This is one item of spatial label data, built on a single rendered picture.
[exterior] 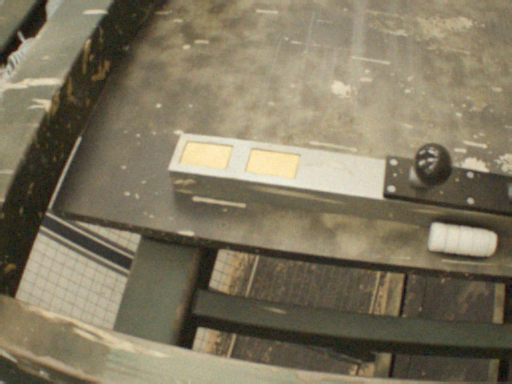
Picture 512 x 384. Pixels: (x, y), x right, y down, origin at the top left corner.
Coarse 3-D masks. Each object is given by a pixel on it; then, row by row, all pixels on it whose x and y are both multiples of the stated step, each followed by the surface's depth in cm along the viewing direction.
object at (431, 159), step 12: (432, 144) 47; (420, 156) 46; (432, 156) 46; (444, 156) 46; (420, 168) 46; (432, 168) 46; (444, 168) 46; (420, 180) 47; (432, 180) 46; (444, 180) 46
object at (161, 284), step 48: (144, 240) 66; (144, 288) 62; (192, 288) 63; (144, 336) 59; (192, 336) 64; (288, 336) 62; (336, 336) 60; (384, 336) 59; (432, 336) 58; (480, 336) 57
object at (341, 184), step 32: (320, 160) 61; (352, 160) 61; (384, 160) 60; (192, 192) 64; (224, 192) 63; (256, 192) 62; (288, 192) 60; (320, 192) 59; (352, 192) 58; (416, 224) 60; (480, 224) 57
